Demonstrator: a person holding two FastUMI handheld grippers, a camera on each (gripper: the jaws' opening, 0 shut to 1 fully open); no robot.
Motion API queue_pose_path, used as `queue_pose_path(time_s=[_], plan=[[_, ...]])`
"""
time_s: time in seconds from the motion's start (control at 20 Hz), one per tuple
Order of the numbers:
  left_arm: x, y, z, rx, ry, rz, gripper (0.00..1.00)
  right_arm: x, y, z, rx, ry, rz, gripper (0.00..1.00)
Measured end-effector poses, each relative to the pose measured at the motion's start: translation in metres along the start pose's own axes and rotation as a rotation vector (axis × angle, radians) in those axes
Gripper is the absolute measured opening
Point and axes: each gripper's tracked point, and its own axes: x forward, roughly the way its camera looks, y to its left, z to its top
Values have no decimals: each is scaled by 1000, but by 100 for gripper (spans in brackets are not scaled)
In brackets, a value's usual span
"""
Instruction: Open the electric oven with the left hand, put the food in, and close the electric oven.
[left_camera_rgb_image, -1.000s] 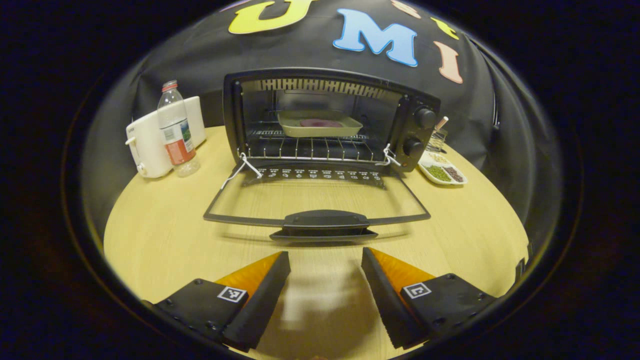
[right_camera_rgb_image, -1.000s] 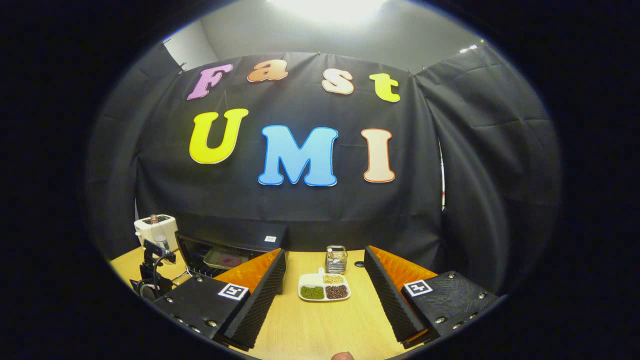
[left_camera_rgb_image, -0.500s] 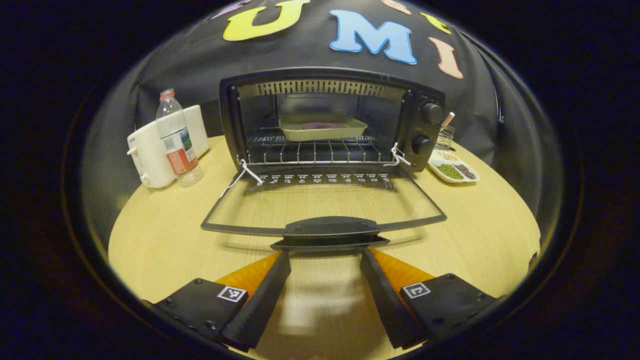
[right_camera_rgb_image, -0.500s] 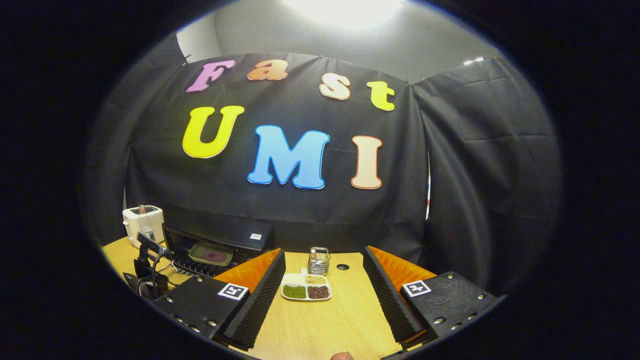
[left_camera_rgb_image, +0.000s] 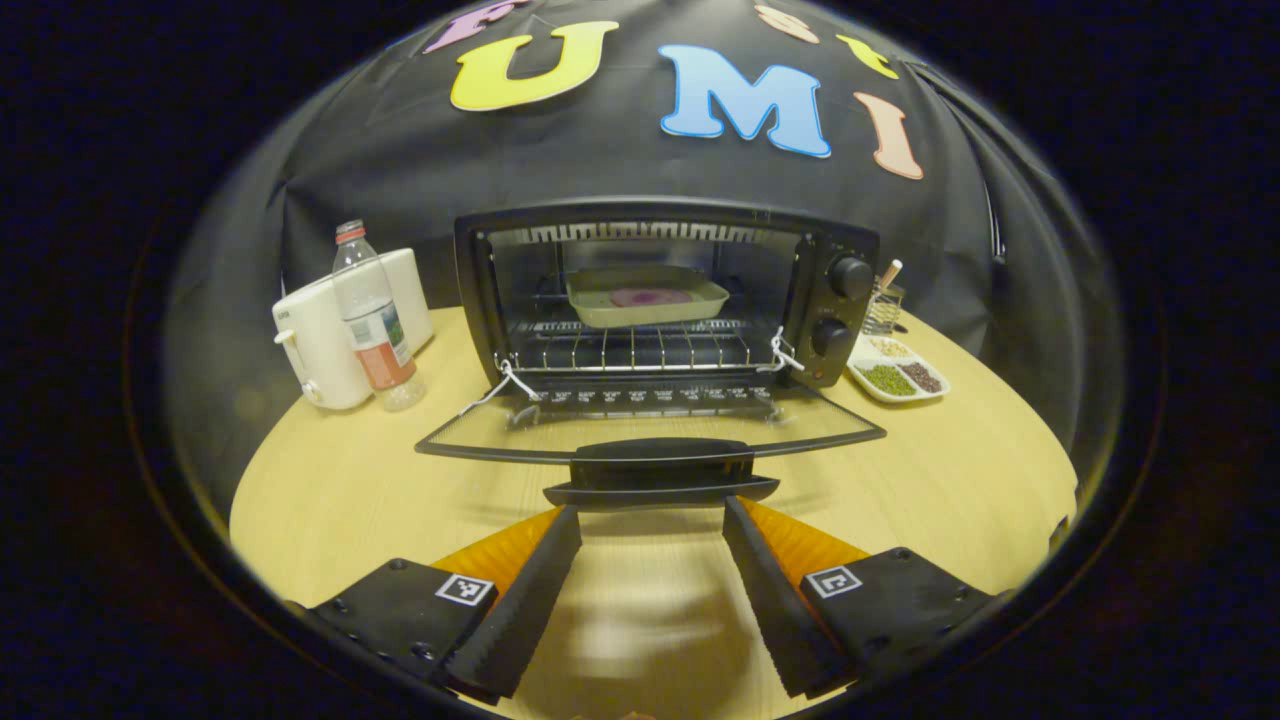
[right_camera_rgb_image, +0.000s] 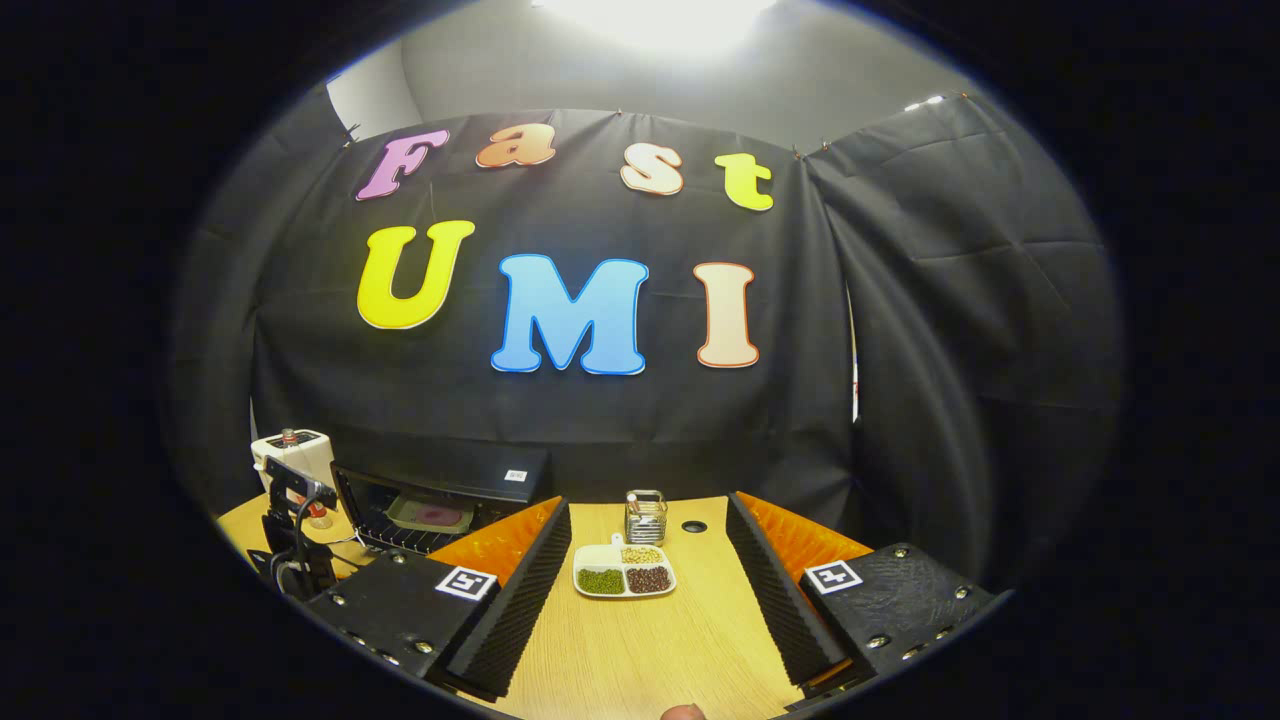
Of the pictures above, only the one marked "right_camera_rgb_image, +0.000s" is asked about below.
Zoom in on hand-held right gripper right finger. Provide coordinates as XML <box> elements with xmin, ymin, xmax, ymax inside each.
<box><xmin>725</xmin><ymin>490</ymin><xmax>1001</xmax><ymax>713</ymax></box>

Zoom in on black electric oven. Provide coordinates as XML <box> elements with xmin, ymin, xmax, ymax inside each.
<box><xmin>330</xmin><ymin>447</ymin><xmax>553</xmax><ymax>556</ymax></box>

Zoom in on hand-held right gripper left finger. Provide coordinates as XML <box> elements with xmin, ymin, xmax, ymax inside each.
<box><xmin>305</xmin><ymin>495</ymin><xmax>573</xmax><ymax>701</ymax></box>

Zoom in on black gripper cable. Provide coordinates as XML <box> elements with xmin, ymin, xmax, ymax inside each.
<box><xmin>285</xmin><ymin>495</ymin><xmax>336</xmax><ymax>596</ymax></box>

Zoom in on white toaster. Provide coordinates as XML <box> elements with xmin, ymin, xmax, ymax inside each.
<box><xmin>250</xmin><ymin>428</ymin><xmax>336</xmax><ymax>496</ymax></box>

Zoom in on white divided bean tray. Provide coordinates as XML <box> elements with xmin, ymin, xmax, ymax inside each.
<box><xmin>572</xmin><ymin>532</ymin><xmax>678</xmax><ymax>600</ymax></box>

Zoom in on cream food tray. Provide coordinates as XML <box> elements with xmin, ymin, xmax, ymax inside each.
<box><xmin>385</xmin><ymin>495</ymin><xmax>476</xmax><ymax>533</ymax></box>

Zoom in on metal wire holder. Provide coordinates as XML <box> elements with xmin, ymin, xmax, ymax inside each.
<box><xmin>625</xmin><ymin>489</ymin><xmax>669</xmax><ymax>546</ymax></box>

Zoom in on large ceiling light panel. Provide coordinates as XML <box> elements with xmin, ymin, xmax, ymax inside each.
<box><xmin>535</xmin><ymin>0</ymin><xmax>781</xmax><ymax>53</ymax></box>

